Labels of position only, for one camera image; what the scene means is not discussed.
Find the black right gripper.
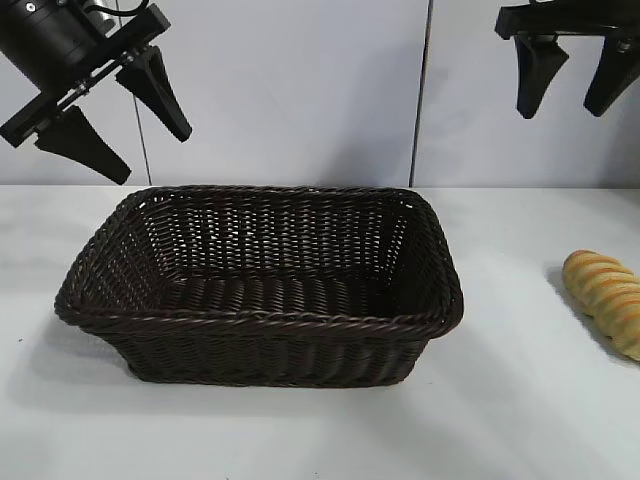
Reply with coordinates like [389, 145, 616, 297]
[494, 0, 640, 120]

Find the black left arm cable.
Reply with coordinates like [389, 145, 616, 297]
[97, 0, 151, 16]

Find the dark brown wicker basket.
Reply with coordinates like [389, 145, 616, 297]
[53, 184, 466, 389]

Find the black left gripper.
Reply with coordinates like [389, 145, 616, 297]
[0, 3, 194, 186]

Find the long twisted golden bread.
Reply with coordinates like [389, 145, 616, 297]
[562, 249, 640, 364]

